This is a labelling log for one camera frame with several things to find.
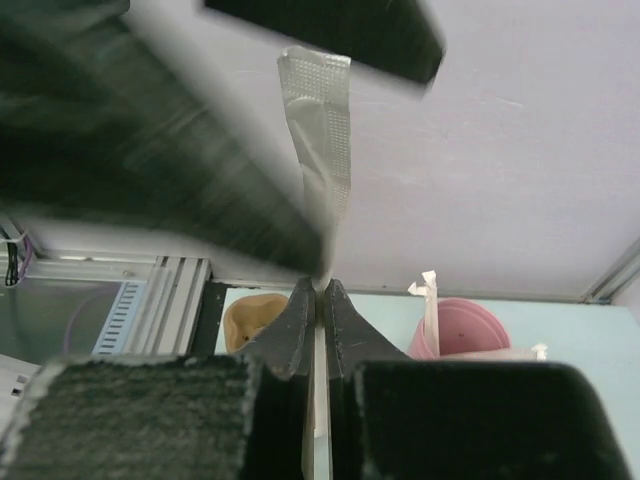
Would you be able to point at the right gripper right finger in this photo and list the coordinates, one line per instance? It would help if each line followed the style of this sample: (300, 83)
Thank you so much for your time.
(392, 417)

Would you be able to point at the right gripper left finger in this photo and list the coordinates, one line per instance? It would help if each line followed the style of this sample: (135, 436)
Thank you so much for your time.
(243, 416)

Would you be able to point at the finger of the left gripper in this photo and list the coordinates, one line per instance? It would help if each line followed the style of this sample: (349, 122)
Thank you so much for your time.
(395, 37)
(96, 128)

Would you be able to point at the brown pulp cup carrier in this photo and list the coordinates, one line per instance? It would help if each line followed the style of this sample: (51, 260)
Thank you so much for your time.
(248, 316)

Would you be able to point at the pink holder cup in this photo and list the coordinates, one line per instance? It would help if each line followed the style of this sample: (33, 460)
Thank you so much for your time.
(463, 327)

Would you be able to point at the aluminium rail frame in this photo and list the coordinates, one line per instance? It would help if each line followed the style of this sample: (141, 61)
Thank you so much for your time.
(55, 303)

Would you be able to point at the white slotted cable duct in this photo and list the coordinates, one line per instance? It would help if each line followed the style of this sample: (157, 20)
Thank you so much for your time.
(120, 318)

